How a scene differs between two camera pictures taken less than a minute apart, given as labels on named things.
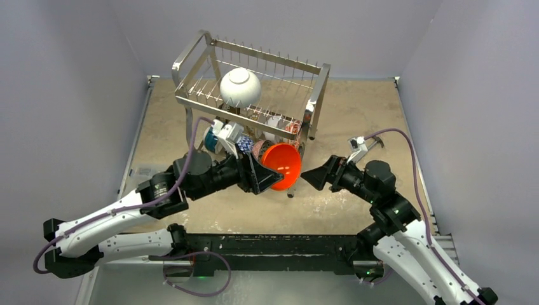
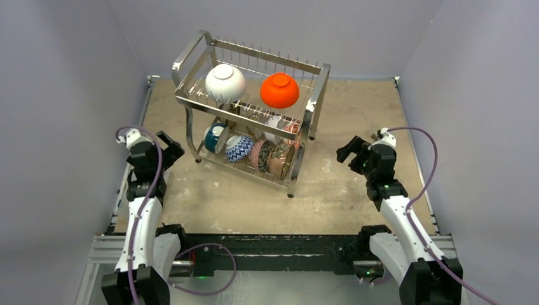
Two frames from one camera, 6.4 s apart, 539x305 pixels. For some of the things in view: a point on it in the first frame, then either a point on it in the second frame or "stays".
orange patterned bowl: [292, 127] stays
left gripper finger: [264, 176] -> [173, 151]
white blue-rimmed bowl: [210, 139] stays
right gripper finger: [323, 177] -> [357, 145]
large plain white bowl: [240, 88] -> [225, 83]
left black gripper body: [246, 180] -> [164, 166]
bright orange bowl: [285, 159] -> [280, 91]
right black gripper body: [334, 169] -> [359, 151]
